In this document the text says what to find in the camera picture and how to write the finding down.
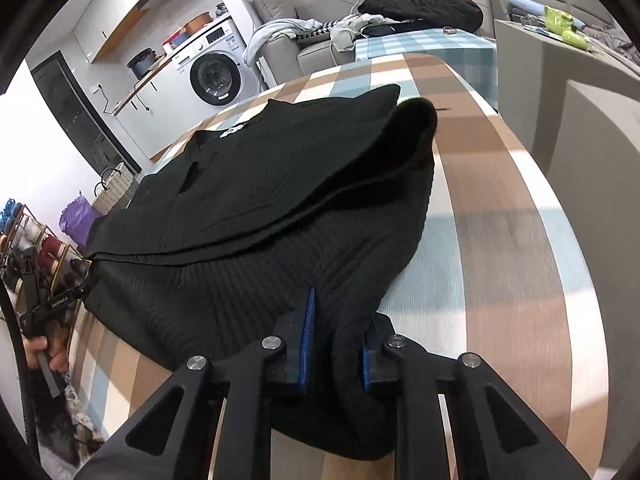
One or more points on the white grey garment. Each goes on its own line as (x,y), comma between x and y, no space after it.
(272,35)

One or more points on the white wall cabinets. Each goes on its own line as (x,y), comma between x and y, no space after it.
(120,20)

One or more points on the green toy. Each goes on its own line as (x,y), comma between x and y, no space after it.
(562,25)

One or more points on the black jacket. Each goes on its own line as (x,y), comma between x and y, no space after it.
(420,5)

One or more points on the person's left hand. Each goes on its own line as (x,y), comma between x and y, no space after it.
(40,355)

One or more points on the white base cabinets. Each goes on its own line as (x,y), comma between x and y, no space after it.
(160,115)

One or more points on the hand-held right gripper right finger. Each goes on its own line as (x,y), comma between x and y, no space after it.
(367,362)

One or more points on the black tall door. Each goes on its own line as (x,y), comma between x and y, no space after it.
(80,110)

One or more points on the brown blue plaid tablecloth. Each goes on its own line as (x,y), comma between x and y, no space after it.
(500,260)

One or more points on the blue pillow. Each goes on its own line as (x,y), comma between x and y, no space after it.
(530,7)

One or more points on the white washing machine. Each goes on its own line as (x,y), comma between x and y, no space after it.
(215,70)

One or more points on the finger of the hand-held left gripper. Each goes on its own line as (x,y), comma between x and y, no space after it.
(89,280)

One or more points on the dark cooking pot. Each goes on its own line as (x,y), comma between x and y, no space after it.
(141,65)

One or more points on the red box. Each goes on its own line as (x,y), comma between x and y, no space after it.
(175,42)

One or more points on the woven laundry basket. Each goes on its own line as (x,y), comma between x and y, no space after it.
(112,190)

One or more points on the grey sofa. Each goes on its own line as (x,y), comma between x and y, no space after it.
(280,15)

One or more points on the houndstooth cushion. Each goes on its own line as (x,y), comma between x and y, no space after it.
(315,32)

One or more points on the purple bag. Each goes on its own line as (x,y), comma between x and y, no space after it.
(80,222)

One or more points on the black knit sweater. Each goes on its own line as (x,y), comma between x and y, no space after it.
(250,220)

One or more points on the grey bed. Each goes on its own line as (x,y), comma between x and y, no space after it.
(610,35)

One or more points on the shoe rack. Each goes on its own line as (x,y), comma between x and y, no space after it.
(35,250)

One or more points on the brown pot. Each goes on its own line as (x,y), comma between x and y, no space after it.
(197,21)

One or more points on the light grey garment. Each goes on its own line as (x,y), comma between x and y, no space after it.
(350,30)

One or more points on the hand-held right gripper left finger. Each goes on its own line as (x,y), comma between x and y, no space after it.
(306,340)

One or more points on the blue checked tablecloth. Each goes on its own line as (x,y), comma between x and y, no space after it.
(425,47)

